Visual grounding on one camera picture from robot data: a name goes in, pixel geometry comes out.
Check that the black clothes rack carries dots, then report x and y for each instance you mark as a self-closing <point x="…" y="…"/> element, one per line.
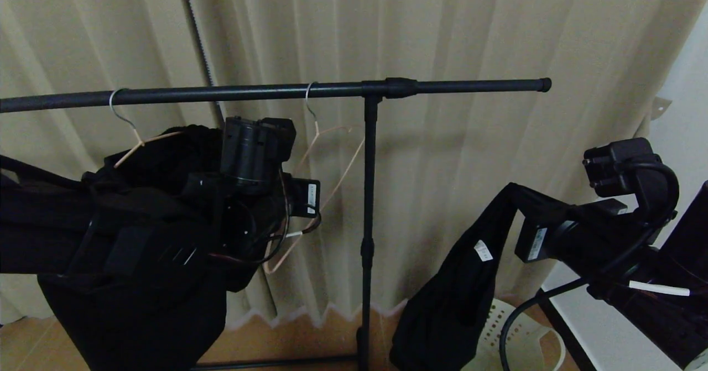
<point x="249" y="92"/>

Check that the white laundry basket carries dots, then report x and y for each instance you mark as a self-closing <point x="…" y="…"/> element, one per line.
<point x="525" y="338"/>

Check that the pink clothes hanger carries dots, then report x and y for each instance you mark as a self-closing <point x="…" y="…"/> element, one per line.
<point x="315" y="127"/>
<point x="135" y="136"/>

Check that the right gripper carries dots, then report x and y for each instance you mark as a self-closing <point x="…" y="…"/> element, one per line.
<point x="569" y="238"/>

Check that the pale wall hook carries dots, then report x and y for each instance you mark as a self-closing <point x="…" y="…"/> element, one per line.
<point x="661" y="107"/>

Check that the beige curtain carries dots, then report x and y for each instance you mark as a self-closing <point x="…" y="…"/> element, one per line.
<point x="470" y="28"/>

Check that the black garment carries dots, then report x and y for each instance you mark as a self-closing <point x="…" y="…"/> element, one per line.
<point x="453" y="304"/>

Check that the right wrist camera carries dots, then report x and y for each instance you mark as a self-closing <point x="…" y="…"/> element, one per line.
<point x="619" y="166"/>

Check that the black shorts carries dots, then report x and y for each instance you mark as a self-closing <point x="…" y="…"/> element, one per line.
<point x="138" y="332"/>

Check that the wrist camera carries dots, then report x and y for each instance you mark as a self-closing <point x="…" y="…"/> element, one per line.
<point x="282" y="139"/>
<point x="619" y="166"/>

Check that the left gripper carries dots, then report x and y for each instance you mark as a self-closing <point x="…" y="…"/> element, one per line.
<point x="298" y="197"/>

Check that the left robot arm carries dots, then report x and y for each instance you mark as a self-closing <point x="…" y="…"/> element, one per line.
<point x="55" y="216"/>

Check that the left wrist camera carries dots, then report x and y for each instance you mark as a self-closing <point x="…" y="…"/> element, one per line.
<point x="282" y="139"/>

